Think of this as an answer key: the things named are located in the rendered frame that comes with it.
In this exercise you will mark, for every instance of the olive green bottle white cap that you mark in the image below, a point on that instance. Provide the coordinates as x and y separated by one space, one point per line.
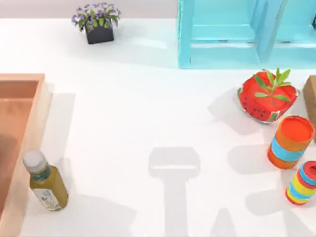
49 187

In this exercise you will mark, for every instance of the watermelon pattern plant pot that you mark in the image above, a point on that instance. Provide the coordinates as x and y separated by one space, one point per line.
261 103

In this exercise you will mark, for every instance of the purple flower plant black pot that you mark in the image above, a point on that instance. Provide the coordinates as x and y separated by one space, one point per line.
99 34

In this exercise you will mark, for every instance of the shallow salmon-coloured box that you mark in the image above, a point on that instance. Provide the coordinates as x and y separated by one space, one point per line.
29 116

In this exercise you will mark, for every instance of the light blue rack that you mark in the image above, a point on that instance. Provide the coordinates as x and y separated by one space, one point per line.
222 51

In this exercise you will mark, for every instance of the stack of coloured rings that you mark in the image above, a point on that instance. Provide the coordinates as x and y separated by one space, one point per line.
302 187

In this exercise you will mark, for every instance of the orange can blue band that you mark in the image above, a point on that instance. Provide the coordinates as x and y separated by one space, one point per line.
288 145

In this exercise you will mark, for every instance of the brown wooden block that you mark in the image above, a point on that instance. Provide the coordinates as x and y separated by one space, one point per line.
311 103

